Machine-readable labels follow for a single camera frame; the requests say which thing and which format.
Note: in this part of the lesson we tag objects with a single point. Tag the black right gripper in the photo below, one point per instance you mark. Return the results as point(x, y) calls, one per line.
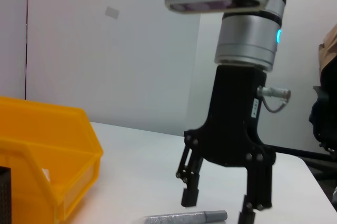
point(234, 129)

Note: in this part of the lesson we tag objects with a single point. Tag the grey marker pen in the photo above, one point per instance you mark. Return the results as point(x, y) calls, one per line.
point(184, 217)

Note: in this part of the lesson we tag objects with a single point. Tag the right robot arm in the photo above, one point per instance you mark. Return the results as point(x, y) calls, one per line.
point(245, 23)

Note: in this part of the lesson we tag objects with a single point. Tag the black mesh pen holder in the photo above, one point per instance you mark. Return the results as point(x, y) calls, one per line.
point(4, 195)

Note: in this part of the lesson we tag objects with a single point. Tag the black metal bar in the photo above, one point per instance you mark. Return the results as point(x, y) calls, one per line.
point(302, 153)

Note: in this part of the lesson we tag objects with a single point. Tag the black office chair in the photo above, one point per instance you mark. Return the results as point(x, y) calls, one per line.
point(325, 118)

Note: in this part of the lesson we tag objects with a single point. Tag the brown cardboard box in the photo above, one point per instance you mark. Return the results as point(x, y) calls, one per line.
point(329, 47)

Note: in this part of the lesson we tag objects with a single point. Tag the yellow plastic storage bin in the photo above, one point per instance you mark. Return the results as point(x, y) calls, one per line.
point(39, 142)

